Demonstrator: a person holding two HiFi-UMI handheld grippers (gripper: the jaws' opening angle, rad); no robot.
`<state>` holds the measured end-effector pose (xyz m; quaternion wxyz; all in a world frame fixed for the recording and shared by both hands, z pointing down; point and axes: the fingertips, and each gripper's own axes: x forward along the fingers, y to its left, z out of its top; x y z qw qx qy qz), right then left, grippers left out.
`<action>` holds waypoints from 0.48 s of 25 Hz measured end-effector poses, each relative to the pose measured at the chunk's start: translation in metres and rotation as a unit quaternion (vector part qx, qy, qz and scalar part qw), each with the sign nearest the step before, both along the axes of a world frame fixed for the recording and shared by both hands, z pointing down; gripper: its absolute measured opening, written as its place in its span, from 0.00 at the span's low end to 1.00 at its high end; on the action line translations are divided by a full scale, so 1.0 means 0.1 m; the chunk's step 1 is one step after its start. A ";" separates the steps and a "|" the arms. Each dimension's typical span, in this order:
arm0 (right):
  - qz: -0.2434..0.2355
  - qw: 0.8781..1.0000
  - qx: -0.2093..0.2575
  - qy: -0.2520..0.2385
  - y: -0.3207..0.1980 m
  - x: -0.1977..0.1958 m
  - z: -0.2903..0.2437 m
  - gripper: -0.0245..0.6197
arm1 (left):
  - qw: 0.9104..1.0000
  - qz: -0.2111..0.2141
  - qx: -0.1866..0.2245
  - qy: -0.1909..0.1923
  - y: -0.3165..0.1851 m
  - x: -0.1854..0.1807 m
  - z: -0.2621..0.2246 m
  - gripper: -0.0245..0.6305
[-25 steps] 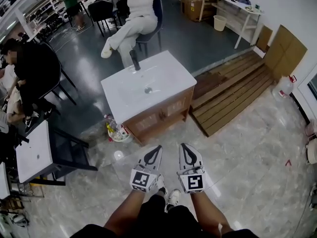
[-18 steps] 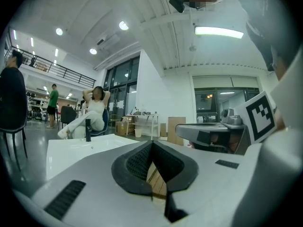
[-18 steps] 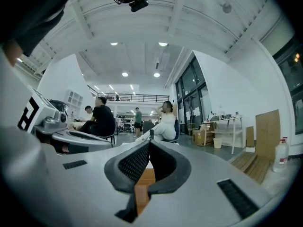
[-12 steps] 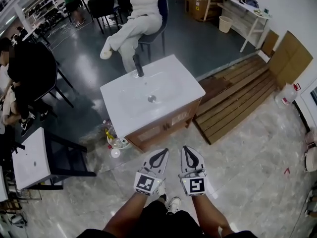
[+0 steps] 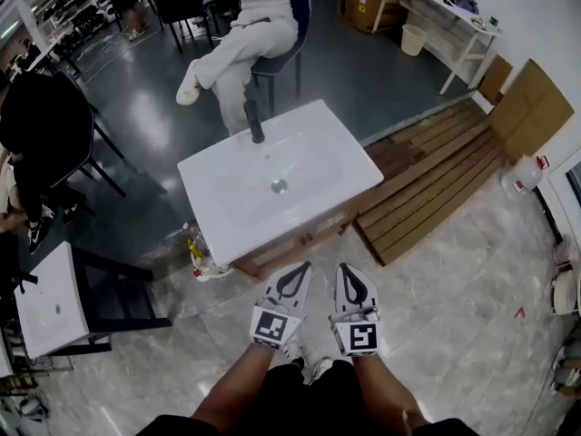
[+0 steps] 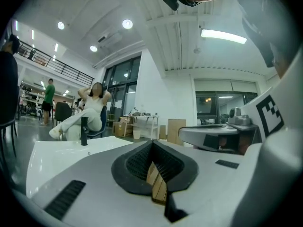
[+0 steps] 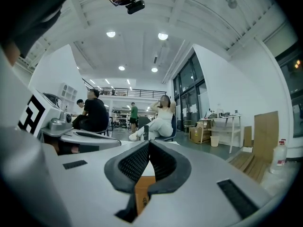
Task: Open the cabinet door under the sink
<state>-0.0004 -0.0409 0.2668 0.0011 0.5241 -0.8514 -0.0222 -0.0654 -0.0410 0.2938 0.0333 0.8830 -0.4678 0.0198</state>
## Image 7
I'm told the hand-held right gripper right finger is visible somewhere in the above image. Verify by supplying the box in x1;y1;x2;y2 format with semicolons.
134;140;273;227

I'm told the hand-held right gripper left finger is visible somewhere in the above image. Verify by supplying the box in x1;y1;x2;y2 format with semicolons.
45;140;151;227

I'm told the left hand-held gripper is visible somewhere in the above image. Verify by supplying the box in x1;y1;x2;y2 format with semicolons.
0;46;123;155

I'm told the person's left forearm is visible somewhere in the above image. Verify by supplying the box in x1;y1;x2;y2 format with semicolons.
4;40;22;68

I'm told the wooden sink cabinet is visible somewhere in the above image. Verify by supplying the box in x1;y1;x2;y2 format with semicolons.
134;175;157;217

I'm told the glass entrance door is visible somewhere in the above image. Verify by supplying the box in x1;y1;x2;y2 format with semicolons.
172;52;211;131

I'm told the wooden slat platform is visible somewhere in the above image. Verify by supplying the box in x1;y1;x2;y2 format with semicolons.
226;150;270;183

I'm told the cardboard box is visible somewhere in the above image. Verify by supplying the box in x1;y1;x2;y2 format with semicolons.
188;123;213;145

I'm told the white table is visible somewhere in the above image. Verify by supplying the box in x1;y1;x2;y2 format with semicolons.
198;114;242;155

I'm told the blue chair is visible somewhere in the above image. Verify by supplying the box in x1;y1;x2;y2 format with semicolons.
155;113;178;143

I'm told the small cardboard sheet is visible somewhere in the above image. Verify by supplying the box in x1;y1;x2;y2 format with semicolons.
243;125;253;148

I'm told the large cardboard sheet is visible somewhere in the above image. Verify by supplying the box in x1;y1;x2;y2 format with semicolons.
254;111;280;163

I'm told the person's black shirt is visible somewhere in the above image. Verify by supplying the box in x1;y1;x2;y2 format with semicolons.
0;0;82;59

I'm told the black framed window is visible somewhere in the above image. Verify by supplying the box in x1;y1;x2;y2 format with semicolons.
275;41;303;139

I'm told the white wall shelf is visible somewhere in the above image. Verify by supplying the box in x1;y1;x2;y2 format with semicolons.
61;82;79;102

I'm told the black head camera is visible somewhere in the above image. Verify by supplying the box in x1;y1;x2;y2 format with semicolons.
125;0;146;15

